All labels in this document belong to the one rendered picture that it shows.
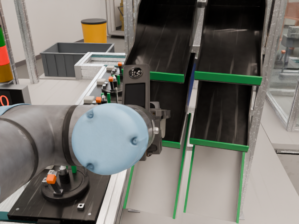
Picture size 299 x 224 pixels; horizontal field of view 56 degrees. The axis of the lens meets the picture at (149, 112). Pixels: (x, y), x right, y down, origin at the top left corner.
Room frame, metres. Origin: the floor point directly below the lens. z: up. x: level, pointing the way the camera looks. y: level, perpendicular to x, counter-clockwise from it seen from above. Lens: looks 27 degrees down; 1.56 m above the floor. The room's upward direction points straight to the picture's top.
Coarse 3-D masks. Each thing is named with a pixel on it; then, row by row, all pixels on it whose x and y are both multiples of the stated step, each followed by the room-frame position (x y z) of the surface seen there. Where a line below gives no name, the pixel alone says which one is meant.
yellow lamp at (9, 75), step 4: (8, 64) 0.79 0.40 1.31; (0, 68) 0.77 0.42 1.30; (4, 68) 0.77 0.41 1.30; (8, 68) 0.78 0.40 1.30; (0, 72) 0.77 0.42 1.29; (4, 72) 0.77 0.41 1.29; (8, 72) 0.78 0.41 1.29; (0, 76) 0.77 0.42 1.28; (4, 76) 0.77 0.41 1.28; (8, 76) 0.78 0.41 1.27; (12, 76) 0.79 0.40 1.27; (0, 80) 0.77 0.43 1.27; (4, 80) 0.77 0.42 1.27; (8, 80) 0.78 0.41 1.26
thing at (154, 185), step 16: (160, 160) 0.63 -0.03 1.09; (176, 160) 0.62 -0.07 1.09; (144, 176) 0.60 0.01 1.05; (160, 176) 0.60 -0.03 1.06; (176, 176) 0.59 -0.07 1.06; (128, 192) 0.55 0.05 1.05; (144, 192) 0.57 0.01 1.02; (160, 192) 0.57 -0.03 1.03; (176, 192) 0.56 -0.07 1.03; (144, 208) 0.54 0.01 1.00; (160, 208) 0.54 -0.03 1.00; (176, 208) 0.50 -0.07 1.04
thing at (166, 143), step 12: (192, 60) 0.77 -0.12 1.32; (192, 72) 0.68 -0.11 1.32; (156, 84) 0.73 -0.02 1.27; (168, 84) 0.72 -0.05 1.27; (180, 84) 0.72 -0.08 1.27; (192, 84) 0.70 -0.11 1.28; (156, 96) 0.69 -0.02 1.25; (168, 96) 0.68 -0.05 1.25; (180, 96) 0.68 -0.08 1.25; (168, 108) 0.65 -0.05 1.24; (180, 108) 0.64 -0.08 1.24; (168, 120) 0.61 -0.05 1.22; (180, 120) 0.61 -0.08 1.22; (168, 132) 0.58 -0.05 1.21; (180, 132) 0.58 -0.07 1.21; (168, 144) 0.54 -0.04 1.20; (180, 144) 0.54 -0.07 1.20
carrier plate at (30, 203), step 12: (36, 180) 0.68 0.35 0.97; (96, 180) 0.68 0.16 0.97; (108, 180) 0.68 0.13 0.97; (24, 192) 0.63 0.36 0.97; (36, 192) 0.63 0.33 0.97; (96, 192) 0.63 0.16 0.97; (24, 204) 0.58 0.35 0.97; (36, 204) 0.58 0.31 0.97; (48, 204) 0.58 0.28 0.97; (60, 204) 0.58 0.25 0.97; (72, 204) 0.58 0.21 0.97; (96, 204) 0.58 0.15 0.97; (12, 216) 0.55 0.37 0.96; (24, 216) 0.54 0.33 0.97; (36, 216) 0.54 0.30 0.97; (48, 216) 0.54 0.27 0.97; (60, 216) 0.54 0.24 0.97; (72, 216) 0.54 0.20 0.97; (84, 216) 0.54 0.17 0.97; (96, 216) 0.54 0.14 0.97
